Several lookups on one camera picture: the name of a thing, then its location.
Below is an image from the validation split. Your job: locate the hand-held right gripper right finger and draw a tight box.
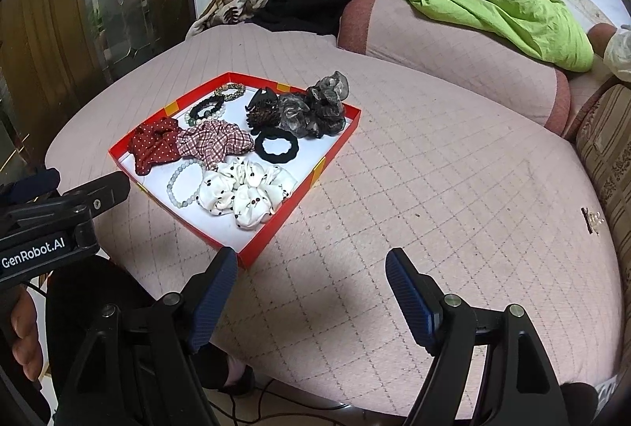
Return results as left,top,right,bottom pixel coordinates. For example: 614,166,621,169
385,247,565,426

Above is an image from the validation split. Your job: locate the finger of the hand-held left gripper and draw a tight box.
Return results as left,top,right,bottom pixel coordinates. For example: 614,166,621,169
0,167,62,210
60,171,132,217

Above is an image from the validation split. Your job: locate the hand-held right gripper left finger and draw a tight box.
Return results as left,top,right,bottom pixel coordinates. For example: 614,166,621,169
47,246,239,426

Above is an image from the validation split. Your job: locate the pale green bead bracelet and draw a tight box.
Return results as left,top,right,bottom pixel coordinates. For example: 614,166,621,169
168,158,208,207

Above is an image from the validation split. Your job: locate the red polka dot scrunchie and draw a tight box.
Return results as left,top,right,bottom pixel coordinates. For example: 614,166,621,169
129,117,182,175

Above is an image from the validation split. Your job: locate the red cardboard box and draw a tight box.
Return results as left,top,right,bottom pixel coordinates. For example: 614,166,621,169
108,71,362,269

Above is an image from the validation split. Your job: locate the white cherry print scrunchie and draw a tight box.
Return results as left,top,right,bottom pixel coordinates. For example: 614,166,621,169
197,157,298,231

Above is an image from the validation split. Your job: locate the white pearl bracelet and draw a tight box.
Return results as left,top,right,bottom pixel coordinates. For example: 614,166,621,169
184,101,228,127

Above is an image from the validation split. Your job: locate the red plaid scrunchie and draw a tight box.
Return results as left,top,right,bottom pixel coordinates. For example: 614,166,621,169
176,119,254,171

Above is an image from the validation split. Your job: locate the black bead bracelet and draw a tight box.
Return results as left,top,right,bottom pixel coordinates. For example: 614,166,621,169
190,95,226,121

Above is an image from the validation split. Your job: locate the black wavy hair tie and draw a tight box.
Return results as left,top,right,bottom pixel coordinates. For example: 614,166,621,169
255,126,298,162

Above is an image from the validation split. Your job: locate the leopard print scrunchie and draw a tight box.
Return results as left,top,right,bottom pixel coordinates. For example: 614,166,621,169
213,82,247,102

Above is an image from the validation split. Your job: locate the brown glitter claw hair clip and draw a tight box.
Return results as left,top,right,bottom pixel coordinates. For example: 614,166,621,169
245,103,283,134

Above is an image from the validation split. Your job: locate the black claw hair clip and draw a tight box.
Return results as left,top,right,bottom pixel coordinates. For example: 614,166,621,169
245,86,281,112

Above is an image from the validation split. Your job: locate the silver grey satin scrunchie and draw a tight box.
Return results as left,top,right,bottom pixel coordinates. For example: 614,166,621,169
277,92,316,140

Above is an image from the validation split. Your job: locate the dark sheer organza scrunchie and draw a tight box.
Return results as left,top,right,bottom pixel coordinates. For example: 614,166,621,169
306,70,351,138

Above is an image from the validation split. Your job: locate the person's left hand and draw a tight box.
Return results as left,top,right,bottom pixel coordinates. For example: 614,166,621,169
9,290,46,378

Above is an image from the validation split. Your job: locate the pink quilted sofa cover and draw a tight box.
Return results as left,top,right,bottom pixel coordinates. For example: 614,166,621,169
44,24,624,417

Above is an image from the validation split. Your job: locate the black shoe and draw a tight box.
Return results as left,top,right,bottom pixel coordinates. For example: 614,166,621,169
214,364,257,398

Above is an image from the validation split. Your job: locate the wooden door with glass panel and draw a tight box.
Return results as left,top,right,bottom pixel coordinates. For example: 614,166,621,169
0,0,195,171

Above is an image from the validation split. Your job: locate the clear claw hair clip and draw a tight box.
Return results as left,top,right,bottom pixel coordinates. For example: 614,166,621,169
584,209,605,237

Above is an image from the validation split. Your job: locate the pink bolster cushion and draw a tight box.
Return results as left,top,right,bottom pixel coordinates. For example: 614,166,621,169
336,0,571,137

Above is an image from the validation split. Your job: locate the striped floral sofa cushion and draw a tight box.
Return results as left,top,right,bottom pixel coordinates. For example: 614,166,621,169
564,81,631,269

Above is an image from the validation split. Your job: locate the black cloth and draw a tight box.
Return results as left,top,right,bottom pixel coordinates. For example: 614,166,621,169
251,0,392,37

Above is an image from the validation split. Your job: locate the bright green cloth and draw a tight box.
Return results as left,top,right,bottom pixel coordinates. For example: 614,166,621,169
388,0,595,73

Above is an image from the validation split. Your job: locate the white cloth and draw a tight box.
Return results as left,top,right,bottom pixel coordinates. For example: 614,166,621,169
602,26,631,82

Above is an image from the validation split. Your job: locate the black floor cable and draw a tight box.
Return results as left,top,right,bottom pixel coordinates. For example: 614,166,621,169
217,377,410,424

